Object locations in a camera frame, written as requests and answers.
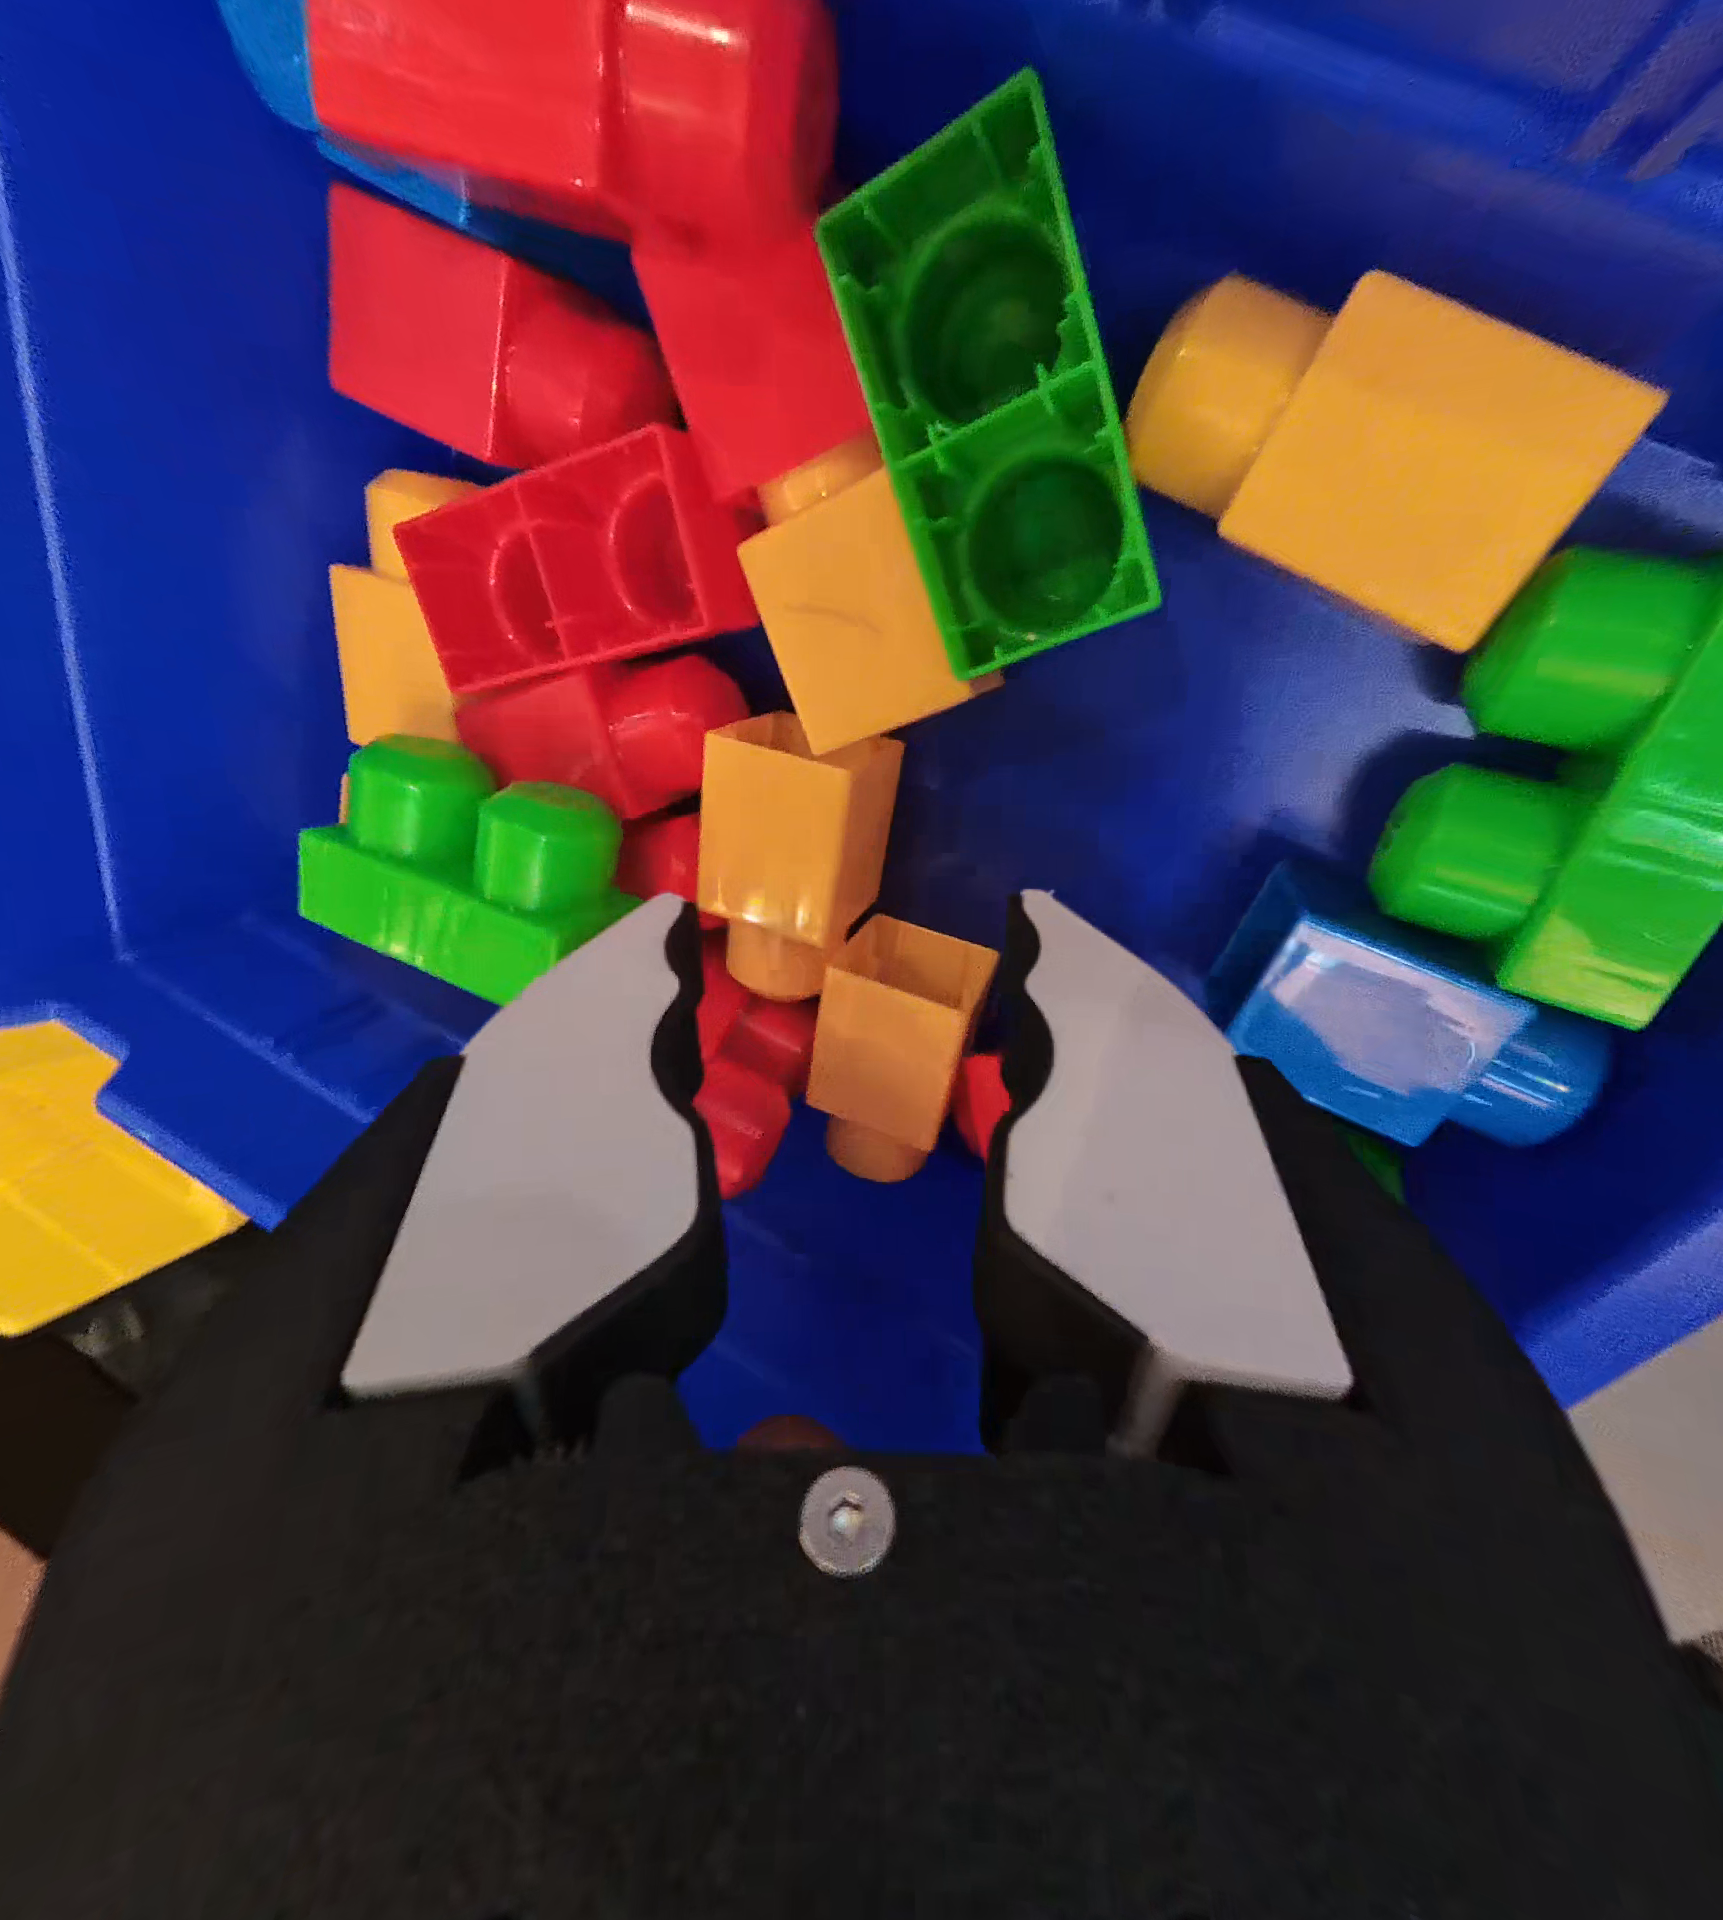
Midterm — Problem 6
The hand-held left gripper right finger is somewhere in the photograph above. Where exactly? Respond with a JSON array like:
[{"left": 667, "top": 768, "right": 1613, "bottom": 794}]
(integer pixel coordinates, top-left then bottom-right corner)
[{"left": 973, "top": 891, "right": 1361, "bottom": 1412}]

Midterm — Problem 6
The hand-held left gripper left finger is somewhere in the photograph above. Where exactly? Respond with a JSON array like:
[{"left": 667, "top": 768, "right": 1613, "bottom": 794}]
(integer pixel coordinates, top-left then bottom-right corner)
[{"left": 341, "top": 892, "right": 731, "bottom": 1407}]

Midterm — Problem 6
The blue storage bin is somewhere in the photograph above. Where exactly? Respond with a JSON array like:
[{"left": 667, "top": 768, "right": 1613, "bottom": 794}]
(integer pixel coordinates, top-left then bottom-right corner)
[{"left": 0, "top": 0, "right": 1723, "bottom": 1473}]

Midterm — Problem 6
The pile of colourful blocks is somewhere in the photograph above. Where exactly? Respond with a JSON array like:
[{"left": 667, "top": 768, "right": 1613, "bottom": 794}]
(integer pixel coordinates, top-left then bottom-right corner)
[{"left": 217, "top": 0, "right": 1723, "bottom": 1202}]

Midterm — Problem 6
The yellow storage bin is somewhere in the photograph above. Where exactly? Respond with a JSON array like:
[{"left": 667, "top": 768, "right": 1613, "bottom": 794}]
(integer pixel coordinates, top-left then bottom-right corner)
[{"left": 0, "top": 840, "right": 251, "bottom": 1341}]

